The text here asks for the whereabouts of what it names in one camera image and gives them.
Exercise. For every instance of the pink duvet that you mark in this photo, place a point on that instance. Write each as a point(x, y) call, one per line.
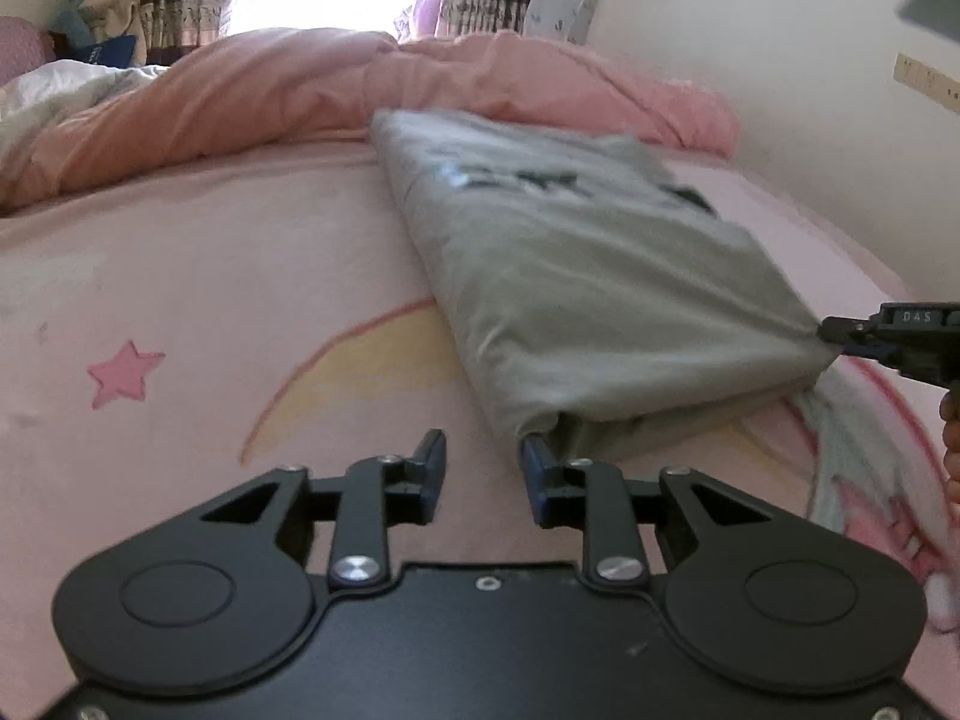
point(300, 90)

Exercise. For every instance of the grey and black jacket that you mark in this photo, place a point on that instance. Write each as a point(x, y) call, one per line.
point(600, 277)

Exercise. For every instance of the white patterned quilt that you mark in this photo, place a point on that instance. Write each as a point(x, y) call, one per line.
point(60, 97)

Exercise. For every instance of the pink printed bed sheet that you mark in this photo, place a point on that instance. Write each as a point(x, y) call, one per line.
point(187, 277)

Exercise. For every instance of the beige wall socket strip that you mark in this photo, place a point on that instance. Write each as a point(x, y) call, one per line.
point(930, 82)

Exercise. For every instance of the dark blue cloth item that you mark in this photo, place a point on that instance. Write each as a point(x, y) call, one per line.
point(109, 52)

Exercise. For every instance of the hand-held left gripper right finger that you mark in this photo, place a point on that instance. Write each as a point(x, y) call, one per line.
point(535, 466)

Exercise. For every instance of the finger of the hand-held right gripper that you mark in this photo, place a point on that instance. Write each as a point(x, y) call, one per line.
point(847, 334)

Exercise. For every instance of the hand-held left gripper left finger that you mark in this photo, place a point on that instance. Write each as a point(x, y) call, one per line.
point(427, 481)

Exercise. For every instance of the purple quilted pillow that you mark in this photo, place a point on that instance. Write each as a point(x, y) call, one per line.
point(22, 49)

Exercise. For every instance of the teal plush toy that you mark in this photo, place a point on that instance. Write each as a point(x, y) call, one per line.
point(79, 15)

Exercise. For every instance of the purple cloth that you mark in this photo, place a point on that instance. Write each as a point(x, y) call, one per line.
point(424, 11)

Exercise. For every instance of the person's right hand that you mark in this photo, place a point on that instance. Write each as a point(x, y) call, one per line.
point(952, 450)

